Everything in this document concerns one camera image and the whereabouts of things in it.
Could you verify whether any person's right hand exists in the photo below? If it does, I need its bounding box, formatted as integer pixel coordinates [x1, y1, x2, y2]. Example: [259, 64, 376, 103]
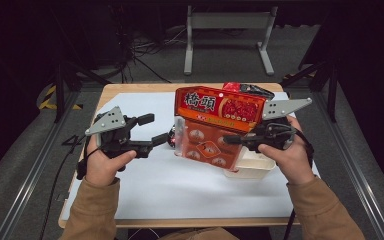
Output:
[257, 115, 309, 186]

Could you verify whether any white metal stand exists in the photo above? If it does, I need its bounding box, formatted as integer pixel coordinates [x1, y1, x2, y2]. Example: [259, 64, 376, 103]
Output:
[183, 4, 279, 77]

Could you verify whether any white divided plastic container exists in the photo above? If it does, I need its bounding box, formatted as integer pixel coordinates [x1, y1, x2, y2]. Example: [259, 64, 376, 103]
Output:
[222, 145, 277, 180]

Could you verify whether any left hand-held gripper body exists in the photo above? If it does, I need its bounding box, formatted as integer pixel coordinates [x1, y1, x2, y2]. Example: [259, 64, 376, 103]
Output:
[84, 105, 155, 160]

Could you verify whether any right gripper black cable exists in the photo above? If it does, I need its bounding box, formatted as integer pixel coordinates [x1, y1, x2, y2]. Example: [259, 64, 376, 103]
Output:
[281, 128, 315, 240]

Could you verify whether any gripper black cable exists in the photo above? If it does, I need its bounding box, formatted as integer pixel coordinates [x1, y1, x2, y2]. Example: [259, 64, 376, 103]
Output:
[281, 128, 315, 240]
[39, 134, 94, 240]

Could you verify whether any large black red packet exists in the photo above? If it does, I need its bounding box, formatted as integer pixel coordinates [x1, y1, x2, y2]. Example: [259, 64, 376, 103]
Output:
[221, 81, 276, 101]

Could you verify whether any aluminium floor rail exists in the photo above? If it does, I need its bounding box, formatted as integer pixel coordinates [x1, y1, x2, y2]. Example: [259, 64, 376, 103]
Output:
[0, 89, 82, 240]
[312, 89, 384, 240]

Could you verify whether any person's left hand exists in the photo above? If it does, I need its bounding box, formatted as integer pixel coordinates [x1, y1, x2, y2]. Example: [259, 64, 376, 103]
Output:
[83, 134, 138, 188]

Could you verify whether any white table sheet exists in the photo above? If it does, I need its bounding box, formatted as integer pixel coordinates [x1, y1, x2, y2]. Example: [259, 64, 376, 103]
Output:
[61, 91, 321, 221]

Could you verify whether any yellow black hazard tape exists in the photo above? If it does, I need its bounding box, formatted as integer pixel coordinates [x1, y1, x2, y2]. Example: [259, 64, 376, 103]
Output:
[38, 84, 84, 111]

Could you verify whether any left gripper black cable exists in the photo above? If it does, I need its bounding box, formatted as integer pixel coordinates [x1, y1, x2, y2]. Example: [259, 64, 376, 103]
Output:
[39, 134, 94, 240]

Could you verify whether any person's tan clothing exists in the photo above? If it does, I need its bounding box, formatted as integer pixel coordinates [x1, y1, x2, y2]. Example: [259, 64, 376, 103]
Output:
[158, 226, 240, 240]

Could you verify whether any floor cables bundle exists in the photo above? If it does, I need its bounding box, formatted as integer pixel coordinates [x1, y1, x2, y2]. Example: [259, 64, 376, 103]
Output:
[111, 24, 189, 84]

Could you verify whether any orange seasoning packet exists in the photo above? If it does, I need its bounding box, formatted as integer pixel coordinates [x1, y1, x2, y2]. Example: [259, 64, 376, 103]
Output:
[173, 85, 268, 172]

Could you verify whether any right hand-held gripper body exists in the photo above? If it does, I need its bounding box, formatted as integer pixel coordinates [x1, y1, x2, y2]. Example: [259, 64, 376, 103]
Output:
[242, 97, 314, 154]

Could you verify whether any black metal stand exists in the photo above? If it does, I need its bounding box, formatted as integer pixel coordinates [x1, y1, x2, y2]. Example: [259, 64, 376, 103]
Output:
[279, 59, 340, 122]
[50, 58, 112, 124]

